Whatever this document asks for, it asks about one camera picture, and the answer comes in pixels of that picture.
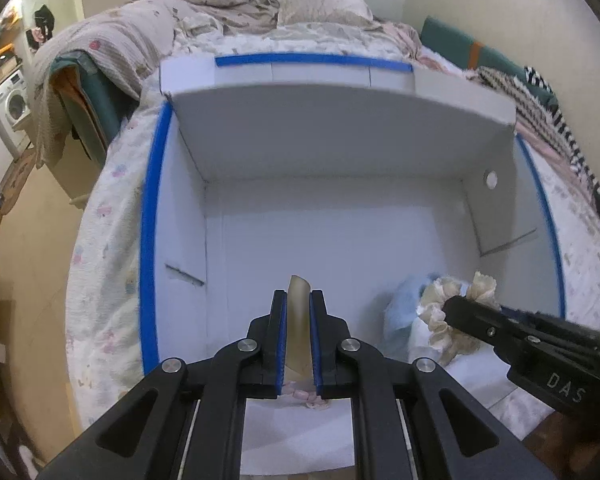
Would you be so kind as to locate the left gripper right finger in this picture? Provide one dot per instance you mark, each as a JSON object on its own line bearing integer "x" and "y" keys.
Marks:
{"x": 411, "y": 420}

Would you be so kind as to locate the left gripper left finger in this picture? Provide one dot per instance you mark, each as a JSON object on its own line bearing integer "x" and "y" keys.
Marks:
{"x": 183, "y": 420}

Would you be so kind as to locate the cream ruffled scrunchie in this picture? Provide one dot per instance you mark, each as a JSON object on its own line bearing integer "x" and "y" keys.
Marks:
{"x": 445, "y": 304}

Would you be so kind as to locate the beige soft piece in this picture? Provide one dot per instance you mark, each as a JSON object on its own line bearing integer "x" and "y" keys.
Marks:
{"x": 298, "y": 359}

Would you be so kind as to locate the white patterned fleece blanket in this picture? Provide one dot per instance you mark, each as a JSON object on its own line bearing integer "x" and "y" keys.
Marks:
{"x": 103, "y": 302}

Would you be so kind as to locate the light blue fluffy sock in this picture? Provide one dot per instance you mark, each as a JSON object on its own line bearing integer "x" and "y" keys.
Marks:
{"x": 404, "y": 336}

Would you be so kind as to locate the black white striped cloth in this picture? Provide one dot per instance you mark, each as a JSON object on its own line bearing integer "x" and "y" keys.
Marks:
{"x": 577, "y": 159}

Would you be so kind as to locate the brown knitted blanket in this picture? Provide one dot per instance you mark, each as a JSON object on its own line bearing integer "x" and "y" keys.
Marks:
{"x": 528, "y": 108}

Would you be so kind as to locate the white box blue tape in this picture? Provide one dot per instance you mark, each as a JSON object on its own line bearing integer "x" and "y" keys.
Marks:
{"x": 352, "y": 173}

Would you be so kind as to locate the teal headboard cushion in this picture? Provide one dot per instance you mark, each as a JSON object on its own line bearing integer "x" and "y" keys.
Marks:
{"x": 465, "y": 52}

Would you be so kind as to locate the white washing machine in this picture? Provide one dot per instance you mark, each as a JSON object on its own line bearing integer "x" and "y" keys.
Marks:
{"x": 14, "y": 104}

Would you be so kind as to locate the beige crumpled duvet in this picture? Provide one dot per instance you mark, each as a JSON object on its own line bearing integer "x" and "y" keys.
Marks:
{"x": 127, "y": 43}

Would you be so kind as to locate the beige pillow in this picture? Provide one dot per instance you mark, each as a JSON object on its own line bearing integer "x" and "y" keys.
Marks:
{"x": 346, "y": 12}

